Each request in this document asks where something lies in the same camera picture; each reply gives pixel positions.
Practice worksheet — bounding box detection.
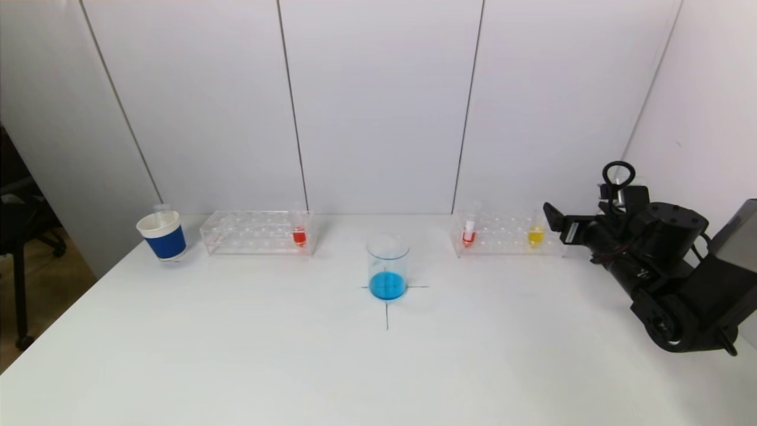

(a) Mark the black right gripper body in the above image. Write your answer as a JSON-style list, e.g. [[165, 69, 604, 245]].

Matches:
[[559, 215, 616, 264]]

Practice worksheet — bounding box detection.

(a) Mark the yellow liquid test tube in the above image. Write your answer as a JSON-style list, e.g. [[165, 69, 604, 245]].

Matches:
[[526, 204, 549, 248]]

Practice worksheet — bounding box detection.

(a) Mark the clear acrylic test tube rack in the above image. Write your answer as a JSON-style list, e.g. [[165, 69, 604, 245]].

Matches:
[[200, 211, 315, 257], [450, 207, 570, 259]]

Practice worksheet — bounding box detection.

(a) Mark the red liquid tube white label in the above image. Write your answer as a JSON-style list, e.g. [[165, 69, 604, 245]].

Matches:
[[462, 201, 481, 248]]

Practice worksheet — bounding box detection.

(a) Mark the clear glass beaker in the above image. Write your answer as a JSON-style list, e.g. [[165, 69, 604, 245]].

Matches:
[[366, 233, 410, 301]]

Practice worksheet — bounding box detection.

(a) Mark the red liquid test tube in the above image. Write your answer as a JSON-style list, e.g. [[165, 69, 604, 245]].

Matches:
[[290, 204, 309, 249]]

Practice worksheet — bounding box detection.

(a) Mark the white paper cup blue sleeve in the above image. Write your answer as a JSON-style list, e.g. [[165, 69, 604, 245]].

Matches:
[[136, 211, 188, 262]]

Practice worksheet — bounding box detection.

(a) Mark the black office chair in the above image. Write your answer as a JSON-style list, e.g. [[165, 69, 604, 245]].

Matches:
[[0, 124, 67, 353]]

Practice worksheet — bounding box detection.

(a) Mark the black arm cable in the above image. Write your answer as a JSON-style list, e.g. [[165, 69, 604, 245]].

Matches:
[[601, 160, 719, 262]]

